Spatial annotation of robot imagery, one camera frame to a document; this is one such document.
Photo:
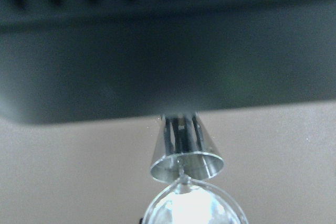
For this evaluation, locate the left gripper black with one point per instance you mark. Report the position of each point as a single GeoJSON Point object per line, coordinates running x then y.
{"type": "Point", "coordinates": [77, 60]}

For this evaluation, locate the steel double jigger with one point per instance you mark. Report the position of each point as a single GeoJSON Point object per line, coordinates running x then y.
{"type": "Point", "coordinates": [184, 145]}

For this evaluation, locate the small glass measuring cup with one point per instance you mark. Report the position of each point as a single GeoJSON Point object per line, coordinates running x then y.
{"type": "Point", "coordinates": [188, 200]}

